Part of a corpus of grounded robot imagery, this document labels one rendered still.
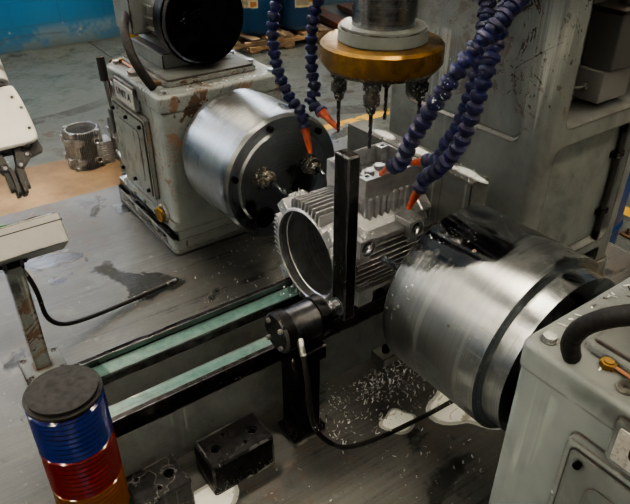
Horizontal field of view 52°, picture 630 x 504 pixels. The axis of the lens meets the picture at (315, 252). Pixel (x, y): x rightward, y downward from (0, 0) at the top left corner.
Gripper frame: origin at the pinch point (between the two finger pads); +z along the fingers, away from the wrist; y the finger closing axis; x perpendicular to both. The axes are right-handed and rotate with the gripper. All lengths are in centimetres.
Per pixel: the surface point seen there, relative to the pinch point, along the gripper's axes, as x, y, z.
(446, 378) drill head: -45, 31, 47
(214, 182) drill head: -0.7, 31.2, 8.8
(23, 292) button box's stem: 3.3, -4.8, 16.3
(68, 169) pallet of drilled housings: 229, 58, -55
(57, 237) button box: -3.6, 1.9, 10.5
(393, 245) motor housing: -27, 44, 30
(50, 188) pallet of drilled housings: 217, 44, -45
